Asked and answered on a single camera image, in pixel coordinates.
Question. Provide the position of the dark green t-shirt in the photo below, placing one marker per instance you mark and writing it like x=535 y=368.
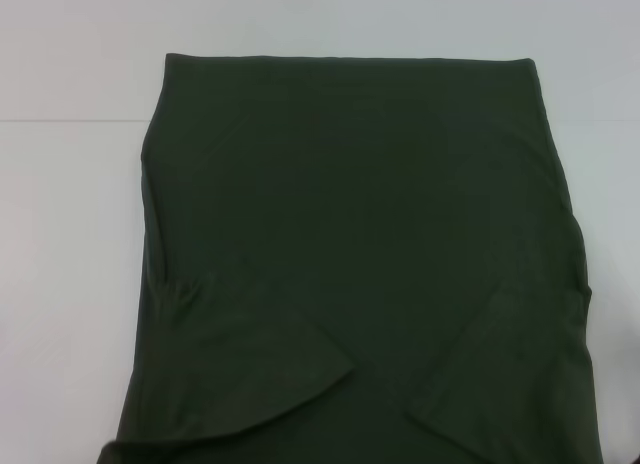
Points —
x=350 y=234

